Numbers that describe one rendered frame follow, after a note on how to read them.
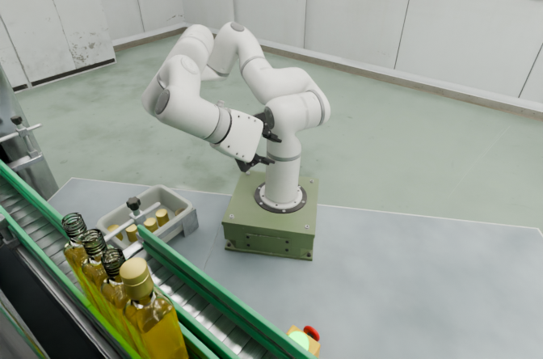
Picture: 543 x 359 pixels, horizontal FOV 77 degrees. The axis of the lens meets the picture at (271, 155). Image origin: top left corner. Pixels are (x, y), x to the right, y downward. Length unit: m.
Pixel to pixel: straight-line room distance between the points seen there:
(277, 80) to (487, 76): 3.19
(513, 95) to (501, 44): 0.50
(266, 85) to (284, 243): 0.42
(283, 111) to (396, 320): 0.56
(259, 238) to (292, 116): 0.34
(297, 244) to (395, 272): 0.27
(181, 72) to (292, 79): 0.35
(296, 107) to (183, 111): 0.31
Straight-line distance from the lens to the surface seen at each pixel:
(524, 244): 1.26
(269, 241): 0.95
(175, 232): 1.04
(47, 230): 1.05
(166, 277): 0.83
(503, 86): 3.95
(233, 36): 1.00
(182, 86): 0.66
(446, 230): 1.19
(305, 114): 0.85
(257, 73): 0.93
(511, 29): 3.82
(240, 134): 0.73
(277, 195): 0.96
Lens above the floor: 1.53
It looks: 35 degrees down
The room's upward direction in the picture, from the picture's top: straight up
